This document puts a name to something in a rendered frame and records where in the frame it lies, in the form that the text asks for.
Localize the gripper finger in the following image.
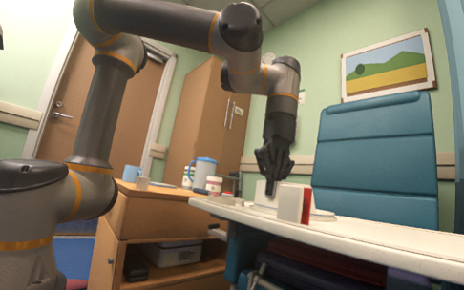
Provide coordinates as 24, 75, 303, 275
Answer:
253, 139, 279, 198
276, 143, 296, 182

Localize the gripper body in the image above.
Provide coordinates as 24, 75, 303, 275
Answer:
263, 112, 299, 146

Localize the white scoop plate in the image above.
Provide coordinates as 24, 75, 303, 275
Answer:
248, 179, 338, 223

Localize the teal recliner backrest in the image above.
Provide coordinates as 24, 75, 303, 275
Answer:
310, 90, 440, 232

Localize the white recliner tray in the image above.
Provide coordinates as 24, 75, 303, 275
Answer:
187, 196, 464, 287

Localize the light blue flat plate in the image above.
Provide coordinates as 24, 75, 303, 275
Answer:
148, 180, 179, 190

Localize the dark navy footrest cushion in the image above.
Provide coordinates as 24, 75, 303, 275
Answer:
253, 249, 368, 290

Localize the grey recliner lever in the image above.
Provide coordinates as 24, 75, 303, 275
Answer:
248, 261, 277, 290

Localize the beige flat box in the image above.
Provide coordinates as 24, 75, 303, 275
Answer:
206, 195, 246, 208

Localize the white tub with pink band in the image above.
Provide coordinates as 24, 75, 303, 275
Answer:
205, 175, 224, 197

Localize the white jug with blue lid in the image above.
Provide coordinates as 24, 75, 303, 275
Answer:
187, 155, 220, 191

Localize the brown wardrobe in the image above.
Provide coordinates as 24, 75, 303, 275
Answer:
162, 55, 252, 198

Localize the white tub with green label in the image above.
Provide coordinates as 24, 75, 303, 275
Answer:
180, 165, 197, 191

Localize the dark red seat cushion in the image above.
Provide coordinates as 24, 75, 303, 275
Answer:
265, 237, 389, 289

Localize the framed landscape picture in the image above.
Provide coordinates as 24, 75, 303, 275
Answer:
340, 27, 438, 105

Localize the clear glass tumbler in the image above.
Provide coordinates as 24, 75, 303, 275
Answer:
135, 175, 152, 192

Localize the brown bedside cabinet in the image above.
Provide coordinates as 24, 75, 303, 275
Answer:
86, 176, 230, 290

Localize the white box with vent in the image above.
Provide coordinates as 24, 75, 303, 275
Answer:
138, 239, 204, 269

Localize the light blue mug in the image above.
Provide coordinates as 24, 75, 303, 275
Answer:
121, 164, 143, 184

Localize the black flat case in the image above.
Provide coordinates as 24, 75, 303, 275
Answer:
122, 245, 150, 284

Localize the blue curtain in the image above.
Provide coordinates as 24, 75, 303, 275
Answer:
435, 0, 464, 235

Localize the brown door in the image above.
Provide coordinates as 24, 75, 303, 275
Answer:
34, 31, 169, 179

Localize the blue bed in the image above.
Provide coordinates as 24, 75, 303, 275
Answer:
52, 218, 99, 282

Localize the beige wall rail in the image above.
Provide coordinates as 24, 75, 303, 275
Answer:
0, 99, 44, 131
148, 141, 167, 161
238, 151, 456, 181

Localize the grey metal bracket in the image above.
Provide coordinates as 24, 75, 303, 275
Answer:
216, 170, 243, 198

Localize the white beaker with red handle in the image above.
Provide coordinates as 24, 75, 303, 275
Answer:
276, 182, 313, 226

